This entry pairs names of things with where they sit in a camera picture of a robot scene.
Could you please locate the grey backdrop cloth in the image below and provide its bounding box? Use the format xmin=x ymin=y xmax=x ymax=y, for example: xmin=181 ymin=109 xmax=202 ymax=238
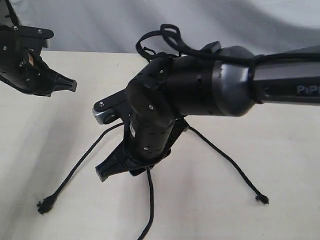
xmin=12 ymin=0 xmax=320 ymax=54

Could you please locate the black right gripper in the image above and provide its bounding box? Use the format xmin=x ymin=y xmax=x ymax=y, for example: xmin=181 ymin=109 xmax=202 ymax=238
xmin=95 ymin=113 xmax=189 ymax=181

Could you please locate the black cable bundle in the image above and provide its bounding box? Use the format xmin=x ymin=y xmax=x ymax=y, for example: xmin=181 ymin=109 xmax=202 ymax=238
xmin=36 ymin=123 xmax=126 ymax=215

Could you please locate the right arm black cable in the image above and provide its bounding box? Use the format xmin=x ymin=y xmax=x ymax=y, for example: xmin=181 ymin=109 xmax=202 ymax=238
xmin=135 ymin=23 xmax=266 ymax=105

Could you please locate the black stand pole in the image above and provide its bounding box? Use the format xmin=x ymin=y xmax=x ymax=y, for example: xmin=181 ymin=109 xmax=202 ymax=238
xmin=4 ymin=0 xmax=21 ymax=26

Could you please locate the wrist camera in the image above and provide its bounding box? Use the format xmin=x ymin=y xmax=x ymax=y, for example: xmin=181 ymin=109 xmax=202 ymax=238
xmin=0 ymin=24 xmax=54 ymax=56
xmin=92 ymin=89 xmax=131 ymax=125

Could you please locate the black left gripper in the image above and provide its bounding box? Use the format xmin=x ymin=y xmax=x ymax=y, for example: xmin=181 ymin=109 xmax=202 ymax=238
xmin=0 ymin=32 xmax=77 ymax=97

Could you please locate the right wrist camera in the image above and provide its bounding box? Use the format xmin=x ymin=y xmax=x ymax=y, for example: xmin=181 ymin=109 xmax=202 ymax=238
xmin=92 ymin=89 xmax=131 ymax=125

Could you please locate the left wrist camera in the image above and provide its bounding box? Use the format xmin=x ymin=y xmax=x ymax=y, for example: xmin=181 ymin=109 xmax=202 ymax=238
xmin=0 ymin=24 xmax=54 ymax=56

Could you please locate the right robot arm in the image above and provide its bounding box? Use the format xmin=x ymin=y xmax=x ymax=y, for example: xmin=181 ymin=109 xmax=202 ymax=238
xmin=93 ymin=55 xmax=320 ymax=181

